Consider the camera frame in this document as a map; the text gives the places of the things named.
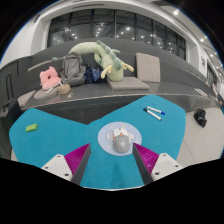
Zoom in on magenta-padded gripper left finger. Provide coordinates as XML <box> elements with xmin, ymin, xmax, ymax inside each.
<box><xmin>41</xmin><ymin>143</ymin><xmax>92</xmax><ymax>186</ymax></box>

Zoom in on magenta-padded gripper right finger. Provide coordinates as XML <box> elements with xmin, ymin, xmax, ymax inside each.
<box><xmin>131</xmin><ymin>142</ymin><xmax>184</xmax><ymax>186</ymax></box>

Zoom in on grey and white computer mouse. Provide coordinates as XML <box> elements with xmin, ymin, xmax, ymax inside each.
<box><xmin>112</xmin><ymin>128</ymin><xmax>131</xmax><ymax>154</ymax></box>

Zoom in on round light blue mouse pad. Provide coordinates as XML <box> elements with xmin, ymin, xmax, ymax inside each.
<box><xmin>97</xmin><ymin>121</ymin><xmax>143</xmax><ymax>157</ymax></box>

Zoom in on white marker with black cap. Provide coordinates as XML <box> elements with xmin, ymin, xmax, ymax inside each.
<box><xmin>143</xmin><ymin>107</ymin><xmax>163</xmax><ymax>122</ymax></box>

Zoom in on small green eraser block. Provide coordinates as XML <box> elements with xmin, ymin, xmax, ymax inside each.
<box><xmin>25</xmin><ymin>123</ymin><xmax>39</xmax><ymax>133</ymax></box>

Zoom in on black bag on floor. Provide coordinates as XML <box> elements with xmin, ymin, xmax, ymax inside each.
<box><xmin>193</xmin><ymin>108</ymin><xmax>208</xmax><ymax>128</ymax></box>

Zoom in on grey tiered bench seating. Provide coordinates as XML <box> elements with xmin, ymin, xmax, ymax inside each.
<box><xmin>0</xmin><ymin>37</ymin><xmax>224</xmax><ymax>125</ymax></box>

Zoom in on round grey seat cushion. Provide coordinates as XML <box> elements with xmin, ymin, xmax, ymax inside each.
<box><xmin>33</xmin><ymin>87</ymin><xmax>61</xmax><ymax>101</ymax></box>

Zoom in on flat square grey cushion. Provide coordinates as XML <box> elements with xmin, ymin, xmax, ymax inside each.
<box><xmin>106</xmin><ymin>76</ymin><xmax>151</xmax><ymax>92</ymax></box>

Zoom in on small flat grey cushion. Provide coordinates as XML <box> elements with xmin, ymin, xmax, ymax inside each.
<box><xmin>17</xmin><ymin>89</ymin><xmax>37</xmax><ymax>108</ymax></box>

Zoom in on pink plush cushion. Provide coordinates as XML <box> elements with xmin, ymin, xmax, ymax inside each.
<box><xmin>39</xmin><ymin>66</ymin><xmax>63</xmax><ymax>91</ymax></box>

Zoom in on dark blue patterned bag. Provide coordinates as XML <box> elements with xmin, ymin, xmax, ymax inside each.
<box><xmin>83</xmin><ymin>65</ymin><xmax>104</xmax><ymax>84</ymax></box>

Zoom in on grey backpack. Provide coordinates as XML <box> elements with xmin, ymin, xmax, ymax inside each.
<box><xmin>59</xmin><ymin>51</ymin><xmax>87</xmax><ymax>87</ymax></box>

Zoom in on upright square grey cushion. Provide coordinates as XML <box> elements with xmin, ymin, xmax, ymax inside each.
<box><xmin>135</xmin><ymin>52</ymin><xmax>162</xmax><ymax>83</ymax></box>

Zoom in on green dragon plush toy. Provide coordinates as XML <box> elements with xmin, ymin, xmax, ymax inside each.
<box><xmin>51</xmin><ymin>40</ymin><xmax>135</xmax><ymax>82</ymax></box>

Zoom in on ceiling spot lights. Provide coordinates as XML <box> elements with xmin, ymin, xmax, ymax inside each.
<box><xmin>171</xmin><ymin>9</ymin><xmax>221</xmax><ymax>73</ymax></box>

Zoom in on dark glass window wall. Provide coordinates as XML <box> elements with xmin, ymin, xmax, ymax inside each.
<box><xmin>47</xmin><ymin>8</ymin><xmax>187</xmax><ymax>61</ymax></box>

